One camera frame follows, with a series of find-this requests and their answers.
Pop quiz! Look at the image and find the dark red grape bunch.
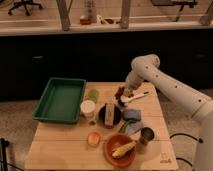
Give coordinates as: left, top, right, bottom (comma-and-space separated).
114, 87, 125, 100

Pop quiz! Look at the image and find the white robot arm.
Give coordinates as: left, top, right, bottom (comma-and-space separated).
125, 54, 213, 171

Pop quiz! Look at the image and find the wooden block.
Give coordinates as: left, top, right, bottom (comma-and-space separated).
104, 103, 115, 127

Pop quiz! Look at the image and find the black bowl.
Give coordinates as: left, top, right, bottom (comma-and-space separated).
98, 103, 122, 128

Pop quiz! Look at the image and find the green chili pepper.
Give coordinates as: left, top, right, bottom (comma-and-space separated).
119, 121, 129, 133

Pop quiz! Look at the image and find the grey cloth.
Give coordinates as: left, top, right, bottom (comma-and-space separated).
125, 122, 142, 135

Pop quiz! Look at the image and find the green pear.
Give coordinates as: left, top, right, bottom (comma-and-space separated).
88, 89, 99, 102

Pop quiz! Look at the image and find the white paper cup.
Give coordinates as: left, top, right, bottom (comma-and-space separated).
80, 100, 95, 118

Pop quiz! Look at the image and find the metal cup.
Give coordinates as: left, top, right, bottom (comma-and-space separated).
140, 127, 154, 145

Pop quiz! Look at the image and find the orange clay bowl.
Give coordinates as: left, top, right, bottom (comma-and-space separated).
103, 133, 136, 168

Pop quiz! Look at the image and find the orange peach fruit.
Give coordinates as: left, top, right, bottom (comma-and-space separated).
87, 132, 101, 147

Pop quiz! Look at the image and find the yellow corn cob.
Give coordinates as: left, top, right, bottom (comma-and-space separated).
112, 141, 136, 158

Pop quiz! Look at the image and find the green plastic tray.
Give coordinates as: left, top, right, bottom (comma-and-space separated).
33, 78, 86, 124

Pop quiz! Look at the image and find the red bowl on shelf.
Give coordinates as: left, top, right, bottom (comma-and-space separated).
79, 18, 92, 25

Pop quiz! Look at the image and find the black office chair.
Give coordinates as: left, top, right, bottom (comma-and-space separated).
8, 0, 43, 16

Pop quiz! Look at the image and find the black cable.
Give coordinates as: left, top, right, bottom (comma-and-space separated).
169, 132, 194, 168

